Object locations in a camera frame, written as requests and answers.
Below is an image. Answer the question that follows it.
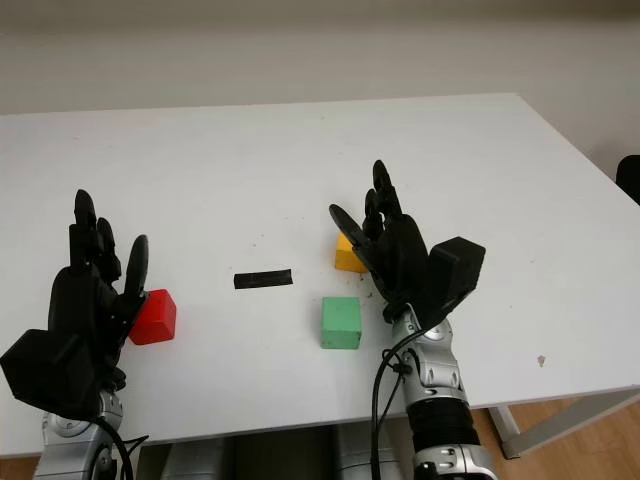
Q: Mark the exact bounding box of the black tape strip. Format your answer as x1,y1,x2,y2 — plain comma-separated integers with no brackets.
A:
233,268,294,291

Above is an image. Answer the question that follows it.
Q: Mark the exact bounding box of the white table leg frame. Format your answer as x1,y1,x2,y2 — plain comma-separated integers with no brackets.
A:
487,397,640,460

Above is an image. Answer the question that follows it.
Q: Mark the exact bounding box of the grey right robot leg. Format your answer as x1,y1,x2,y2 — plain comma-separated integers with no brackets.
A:
333,424,412,480

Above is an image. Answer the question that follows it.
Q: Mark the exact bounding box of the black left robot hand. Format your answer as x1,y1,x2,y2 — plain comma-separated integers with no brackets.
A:
47,188,151,396

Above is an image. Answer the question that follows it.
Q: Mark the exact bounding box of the red cube block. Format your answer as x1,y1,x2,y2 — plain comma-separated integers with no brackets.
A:
128,288,178,347

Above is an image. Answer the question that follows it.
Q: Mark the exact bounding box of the grey robot leg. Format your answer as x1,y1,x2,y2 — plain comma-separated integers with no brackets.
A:
158,434,232,480
333,424,412,480

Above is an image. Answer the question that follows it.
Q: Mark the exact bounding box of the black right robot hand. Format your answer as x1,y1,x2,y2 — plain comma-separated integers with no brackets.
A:
328,159,434,325

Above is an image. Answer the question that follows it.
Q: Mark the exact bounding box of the yellow cube block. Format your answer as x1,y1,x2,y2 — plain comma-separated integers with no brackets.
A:
333,232,370,274

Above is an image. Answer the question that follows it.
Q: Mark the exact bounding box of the grey left robot leg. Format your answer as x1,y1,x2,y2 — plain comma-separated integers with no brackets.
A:
158,434,232,480

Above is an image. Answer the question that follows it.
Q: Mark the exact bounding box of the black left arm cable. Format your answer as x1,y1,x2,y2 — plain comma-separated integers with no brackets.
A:
93,417,150,480

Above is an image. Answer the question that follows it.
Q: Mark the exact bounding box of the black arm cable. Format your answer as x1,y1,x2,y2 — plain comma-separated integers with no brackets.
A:
93,417,150,480
369,333,417,480

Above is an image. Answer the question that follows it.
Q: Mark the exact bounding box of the black chair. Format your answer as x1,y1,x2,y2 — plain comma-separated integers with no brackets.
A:
615,154,640,206

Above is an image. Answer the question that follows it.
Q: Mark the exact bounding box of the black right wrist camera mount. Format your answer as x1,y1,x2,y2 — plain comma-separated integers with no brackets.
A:
422,236,487,331

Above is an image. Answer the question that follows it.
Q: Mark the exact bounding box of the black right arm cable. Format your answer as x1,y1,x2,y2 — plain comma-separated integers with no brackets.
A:
369,333,417,480

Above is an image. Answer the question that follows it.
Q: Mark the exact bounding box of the green cube block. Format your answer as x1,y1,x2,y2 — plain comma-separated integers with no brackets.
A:
319,296,363,350

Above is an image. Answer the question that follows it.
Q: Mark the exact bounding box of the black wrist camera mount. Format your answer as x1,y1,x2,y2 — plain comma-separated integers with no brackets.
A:
422,236,487,331
0,328,102,422

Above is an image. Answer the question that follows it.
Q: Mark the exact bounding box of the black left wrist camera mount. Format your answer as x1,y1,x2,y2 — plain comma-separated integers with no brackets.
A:
0,328,102,422

